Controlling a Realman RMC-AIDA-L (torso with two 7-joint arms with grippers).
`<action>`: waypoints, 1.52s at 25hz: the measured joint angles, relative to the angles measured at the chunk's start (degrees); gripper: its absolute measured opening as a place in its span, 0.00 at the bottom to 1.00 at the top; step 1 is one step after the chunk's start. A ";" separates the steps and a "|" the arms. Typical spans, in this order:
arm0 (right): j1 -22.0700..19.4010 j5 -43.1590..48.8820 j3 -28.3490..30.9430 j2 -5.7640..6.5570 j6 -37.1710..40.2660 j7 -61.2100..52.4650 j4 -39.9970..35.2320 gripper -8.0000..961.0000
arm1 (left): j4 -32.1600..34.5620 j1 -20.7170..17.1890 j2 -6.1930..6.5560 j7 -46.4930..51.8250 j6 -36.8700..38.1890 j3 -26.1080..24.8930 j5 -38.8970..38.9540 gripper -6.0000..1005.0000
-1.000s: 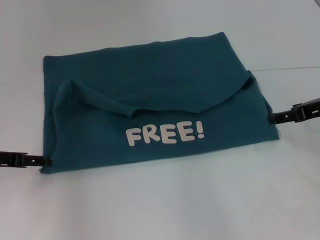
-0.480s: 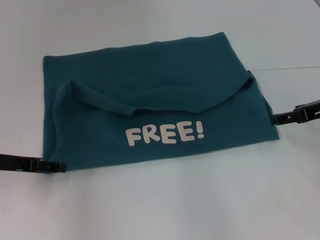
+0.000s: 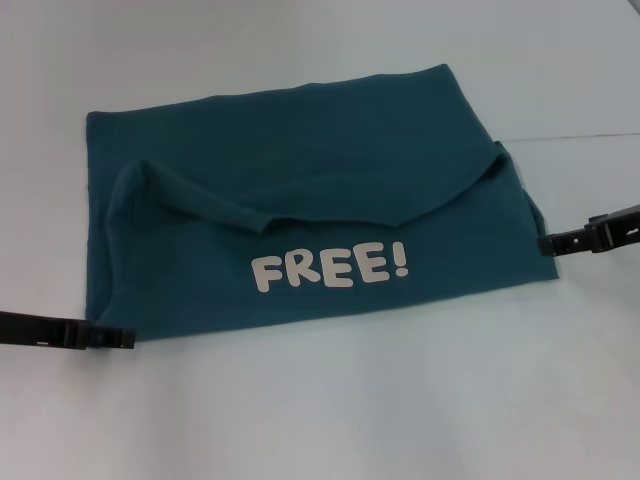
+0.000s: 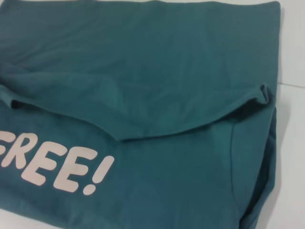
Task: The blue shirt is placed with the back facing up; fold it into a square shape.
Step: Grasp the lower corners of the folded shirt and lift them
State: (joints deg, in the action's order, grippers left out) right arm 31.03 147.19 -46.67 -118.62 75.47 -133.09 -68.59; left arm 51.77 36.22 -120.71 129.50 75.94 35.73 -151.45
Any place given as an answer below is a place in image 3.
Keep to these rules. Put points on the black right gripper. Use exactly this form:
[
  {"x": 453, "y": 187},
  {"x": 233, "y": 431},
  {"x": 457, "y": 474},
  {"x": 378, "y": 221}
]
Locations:
[{"x": 617, "y": 230}]

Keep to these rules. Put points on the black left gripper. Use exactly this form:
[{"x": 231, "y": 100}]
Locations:
[{"x": 40, "y": 330}]

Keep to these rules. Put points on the teal blue shirt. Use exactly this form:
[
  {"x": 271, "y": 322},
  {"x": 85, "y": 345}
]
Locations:
[{"x": 325, "y": 200}]

